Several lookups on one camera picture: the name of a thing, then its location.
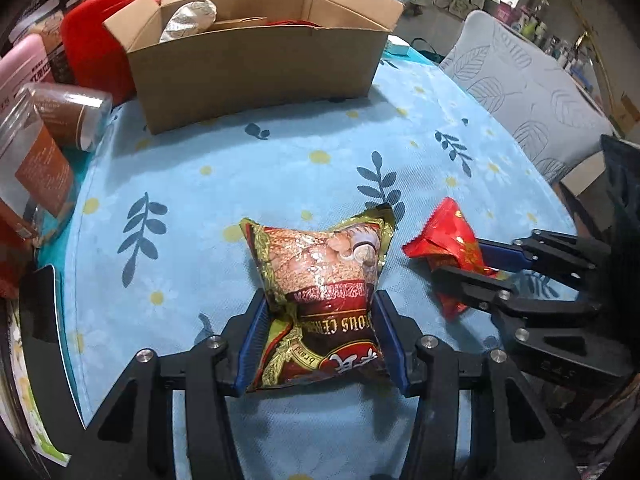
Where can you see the clear jar orange label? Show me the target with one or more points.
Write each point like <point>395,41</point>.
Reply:
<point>35,165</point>

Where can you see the red gold print packet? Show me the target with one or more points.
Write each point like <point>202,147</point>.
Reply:
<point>445,240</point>

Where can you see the red carton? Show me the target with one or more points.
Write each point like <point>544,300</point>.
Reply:
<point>15,250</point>

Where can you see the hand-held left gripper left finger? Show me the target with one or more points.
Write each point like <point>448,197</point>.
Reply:
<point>252,345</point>

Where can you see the chair with leaf cover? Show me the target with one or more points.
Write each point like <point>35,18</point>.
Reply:
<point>525,90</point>

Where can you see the white charger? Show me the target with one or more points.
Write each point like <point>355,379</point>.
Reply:
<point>398,49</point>

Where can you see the row of shelf bottles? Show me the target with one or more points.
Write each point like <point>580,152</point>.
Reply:
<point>555,35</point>

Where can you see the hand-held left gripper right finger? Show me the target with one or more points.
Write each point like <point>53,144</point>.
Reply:
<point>395,345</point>

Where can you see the large cardboard box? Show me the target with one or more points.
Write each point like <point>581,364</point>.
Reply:
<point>582,175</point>

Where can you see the red plastic canister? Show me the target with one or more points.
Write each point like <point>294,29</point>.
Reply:
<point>95,35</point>

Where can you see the clear jar brown label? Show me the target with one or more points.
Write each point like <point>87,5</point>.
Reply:
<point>70,117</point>

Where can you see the brown gold cereal packet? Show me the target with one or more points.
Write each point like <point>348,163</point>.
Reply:
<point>320,285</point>

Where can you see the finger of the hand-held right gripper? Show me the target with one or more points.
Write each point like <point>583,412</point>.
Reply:
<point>470,285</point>
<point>505,255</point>

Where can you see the pink lid canister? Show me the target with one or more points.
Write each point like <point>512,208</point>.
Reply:
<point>22,70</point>

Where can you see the floral print box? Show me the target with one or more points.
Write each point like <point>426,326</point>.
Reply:
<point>27,400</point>

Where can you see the black flat panel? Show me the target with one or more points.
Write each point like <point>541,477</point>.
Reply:
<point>50,340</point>

